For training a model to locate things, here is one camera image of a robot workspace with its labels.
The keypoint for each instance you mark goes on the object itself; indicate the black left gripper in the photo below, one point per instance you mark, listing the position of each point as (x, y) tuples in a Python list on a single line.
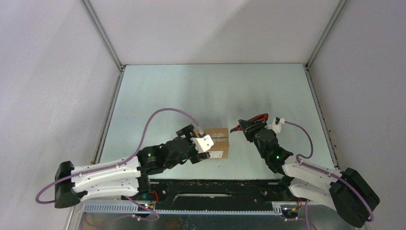
[(188, 132)]

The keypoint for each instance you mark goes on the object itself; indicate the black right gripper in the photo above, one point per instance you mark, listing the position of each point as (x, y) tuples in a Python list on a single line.
[(249, 127)]

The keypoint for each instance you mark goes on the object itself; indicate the red black utility knife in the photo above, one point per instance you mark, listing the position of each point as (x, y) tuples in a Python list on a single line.
[(260, 117)]

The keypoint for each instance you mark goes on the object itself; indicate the brown cardboard express box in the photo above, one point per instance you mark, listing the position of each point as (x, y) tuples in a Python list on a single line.
[(220, 138)]

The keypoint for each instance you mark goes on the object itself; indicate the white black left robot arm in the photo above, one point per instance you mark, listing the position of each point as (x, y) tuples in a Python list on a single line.
[(123, 177)]

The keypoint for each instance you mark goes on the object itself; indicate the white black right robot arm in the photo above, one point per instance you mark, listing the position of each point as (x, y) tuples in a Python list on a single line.
[(345, 192)]

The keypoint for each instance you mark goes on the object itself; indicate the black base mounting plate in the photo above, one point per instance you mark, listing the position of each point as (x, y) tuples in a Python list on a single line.
[(216, 194)]

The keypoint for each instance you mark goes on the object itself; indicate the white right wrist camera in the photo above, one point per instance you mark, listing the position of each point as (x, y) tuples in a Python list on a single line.
[(276, 125)]

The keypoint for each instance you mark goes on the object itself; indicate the grey cable duct rail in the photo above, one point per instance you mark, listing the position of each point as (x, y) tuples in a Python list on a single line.
[(126, 208)]

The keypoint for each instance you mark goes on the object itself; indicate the aluminium frame post right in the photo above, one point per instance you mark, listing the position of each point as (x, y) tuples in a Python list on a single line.
[(339, 9)]

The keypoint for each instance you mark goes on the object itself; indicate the aluminium frame post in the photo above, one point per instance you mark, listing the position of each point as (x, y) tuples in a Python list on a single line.
[(100, 30), (339, 9)]

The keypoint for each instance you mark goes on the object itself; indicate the aluminium frame post left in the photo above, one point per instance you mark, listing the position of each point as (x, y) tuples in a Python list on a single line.
[(100, 30)]

